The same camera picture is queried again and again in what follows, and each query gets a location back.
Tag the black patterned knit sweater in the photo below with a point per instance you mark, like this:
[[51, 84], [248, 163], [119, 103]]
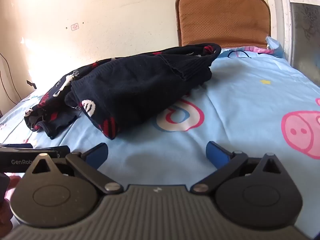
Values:
[[140, 87]]

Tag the short black tape piece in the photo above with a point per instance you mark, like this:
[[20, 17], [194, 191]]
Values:
[[31, 84]]

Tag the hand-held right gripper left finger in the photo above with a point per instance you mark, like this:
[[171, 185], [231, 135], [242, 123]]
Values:
[[96, 155]]

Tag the person's left hand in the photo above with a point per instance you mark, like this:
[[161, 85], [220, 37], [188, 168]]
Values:
[[5, 215]]

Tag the blue plastic bag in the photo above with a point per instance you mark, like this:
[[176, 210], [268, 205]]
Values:
[[273, 43]]

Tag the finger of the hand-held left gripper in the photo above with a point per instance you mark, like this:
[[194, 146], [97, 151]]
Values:
[[15, 146], [61, 150]]

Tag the light blue printed bedsheet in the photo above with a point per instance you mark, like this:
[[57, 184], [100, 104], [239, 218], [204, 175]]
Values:
[[250, 105]]

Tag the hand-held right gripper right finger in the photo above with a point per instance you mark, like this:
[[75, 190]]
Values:
[[217, 156]]

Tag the frosted glass window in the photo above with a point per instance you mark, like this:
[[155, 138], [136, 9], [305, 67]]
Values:
[[305, 25]]

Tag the brown seat cushion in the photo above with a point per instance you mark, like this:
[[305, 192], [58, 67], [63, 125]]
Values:
[[222, 17]]

